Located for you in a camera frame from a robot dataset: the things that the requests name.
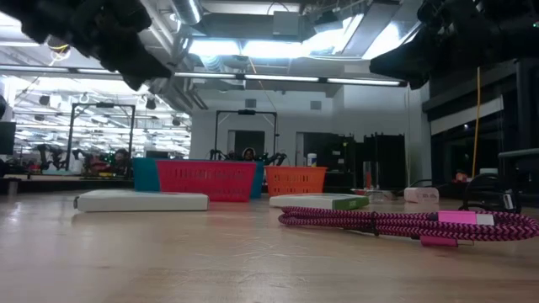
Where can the plain white box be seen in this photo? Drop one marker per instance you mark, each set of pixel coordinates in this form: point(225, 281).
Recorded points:
point(139, 202)

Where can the pale green object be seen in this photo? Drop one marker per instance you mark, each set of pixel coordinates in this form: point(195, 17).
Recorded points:
point(488, 171)

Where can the black cabinet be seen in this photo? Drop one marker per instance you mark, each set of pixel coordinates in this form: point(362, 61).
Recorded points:
point(328, 151)
point(385, 162)

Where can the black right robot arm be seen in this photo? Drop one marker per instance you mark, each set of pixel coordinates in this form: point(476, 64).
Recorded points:
point(522, 21)

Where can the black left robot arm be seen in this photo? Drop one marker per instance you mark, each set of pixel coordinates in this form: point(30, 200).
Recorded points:
point(12, 6)

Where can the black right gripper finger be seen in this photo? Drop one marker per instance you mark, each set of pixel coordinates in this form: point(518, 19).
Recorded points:
point(421, 71)
point(404, 54)

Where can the black monitor screen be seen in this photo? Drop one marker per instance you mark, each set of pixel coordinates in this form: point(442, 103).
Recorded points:
point(7, 138)

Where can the black vertical post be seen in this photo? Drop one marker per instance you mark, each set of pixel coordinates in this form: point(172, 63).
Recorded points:
point(524, 105)

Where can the orange plastic basket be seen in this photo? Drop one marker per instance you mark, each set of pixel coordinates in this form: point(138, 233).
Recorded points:
point(295, 181)

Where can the long linear ceiling light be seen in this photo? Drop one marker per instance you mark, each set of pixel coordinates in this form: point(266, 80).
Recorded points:
point(280, 78)

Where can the clear glass cup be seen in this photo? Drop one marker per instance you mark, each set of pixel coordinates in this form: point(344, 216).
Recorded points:
point(370, 177)

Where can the red plastic basket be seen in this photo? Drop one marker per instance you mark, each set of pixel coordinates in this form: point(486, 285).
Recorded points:
point(206, 181)

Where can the teal plastic bin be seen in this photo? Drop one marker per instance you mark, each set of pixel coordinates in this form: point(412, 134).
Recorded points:
point(145, 174)

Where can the black overhead rig frame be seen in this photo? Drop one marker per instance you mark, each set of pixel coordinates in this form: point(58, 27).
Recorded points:
point(246, 112)
point(103, 105)

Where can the white bottle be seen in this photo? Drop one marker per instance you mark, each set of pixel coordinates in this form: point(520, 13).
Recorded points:
point(311, 160)

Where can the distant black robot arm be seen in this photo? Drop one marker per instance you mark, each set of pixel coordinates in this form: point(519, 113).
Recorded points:
point(221, 155)
point(273, 158)
point(48, 153)

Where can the small orange object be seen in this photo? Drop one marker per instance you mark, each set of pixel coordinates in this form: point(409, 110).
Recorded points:
point(461, 176)

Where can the small pink white box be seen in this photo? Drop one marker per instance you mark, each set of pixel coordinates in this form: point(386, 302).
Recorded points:
point(421, 195)

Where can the grey horizontal bar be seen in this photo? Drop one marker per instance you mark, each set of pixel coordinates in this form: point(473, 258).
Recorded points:
point(520, 153)

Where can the silver round air duct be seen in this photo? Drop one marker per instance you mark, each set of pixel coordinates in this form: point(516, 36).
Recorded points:
point(187, 10)

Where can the white booklet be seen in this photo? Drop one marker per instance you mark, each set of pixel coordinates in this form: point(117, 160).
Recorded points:
point(307, 201)

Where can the person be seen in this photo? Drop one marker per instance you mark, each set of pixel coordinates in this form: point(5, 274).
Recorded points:
point(249, 155)

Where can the grey wall vent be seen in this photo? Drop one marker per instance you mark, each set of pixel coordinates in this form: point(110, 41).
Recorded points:
point(250, 103)
point(316, 105)

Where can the grey ceiling box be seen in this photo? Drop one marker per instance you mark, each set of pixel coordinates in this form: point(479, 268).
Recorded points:
point(286, 23)

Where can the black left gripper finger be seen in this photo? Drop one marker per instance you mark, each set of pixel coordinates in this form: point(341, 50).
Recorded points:
point(149, 59)
point(124, 63)

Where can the distant wooden workbench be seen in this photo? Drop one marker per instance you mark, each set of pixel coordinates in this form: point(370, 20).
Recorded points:
point(63, 184)

